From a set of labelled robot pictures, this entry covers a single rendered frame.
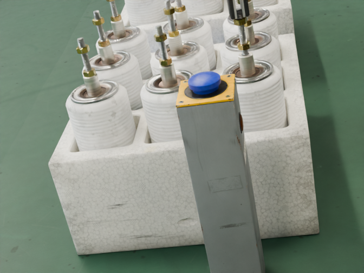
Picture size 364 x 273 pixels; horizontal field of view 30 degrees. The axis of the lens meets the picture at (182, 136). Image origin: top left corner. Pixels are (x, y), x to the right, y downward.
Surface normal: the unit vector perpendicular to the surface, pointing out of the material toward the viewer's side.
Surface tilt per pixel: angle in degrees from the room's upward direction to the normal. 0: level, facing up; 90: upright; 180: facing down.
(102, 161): 90
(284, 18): 90
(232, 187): 90
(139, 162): 90
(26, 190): 0
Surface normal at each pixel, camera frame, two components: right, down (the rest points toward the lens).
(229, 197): -0.09, 0.50
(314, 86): -0.18, -0.86
